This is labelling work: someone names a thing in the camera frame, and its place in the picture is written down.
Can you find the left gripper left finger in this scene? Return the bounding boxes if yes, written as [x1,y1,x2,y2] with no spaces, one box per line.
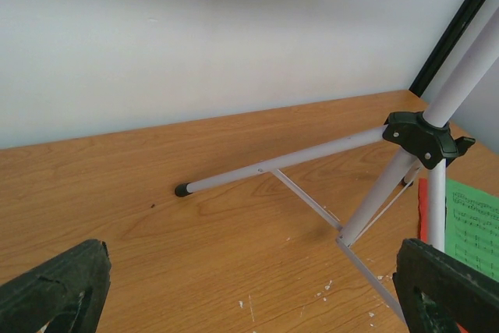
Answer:
[1,239,111,332]

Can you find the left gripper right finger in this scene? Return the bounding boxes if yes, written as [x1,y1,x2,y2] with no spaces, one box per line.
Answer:
[393,239,498,332]

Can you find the green sheet music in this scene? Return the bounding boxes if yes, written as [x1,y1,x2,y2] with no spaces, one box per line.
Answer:
[444,179,498,281]

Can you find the red sheet music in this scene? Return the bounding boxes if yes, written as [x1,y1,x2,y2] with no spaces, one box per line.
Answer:
[417,178,469,333]

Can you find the lilac music stand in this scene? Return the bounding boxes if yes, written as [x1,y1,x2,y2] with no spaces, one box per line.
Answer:
[175,13,498,321]

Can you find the black aluminium frame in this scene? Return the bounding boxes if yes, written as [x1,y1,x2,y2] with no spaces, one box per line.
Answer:
[409,0,486,97]

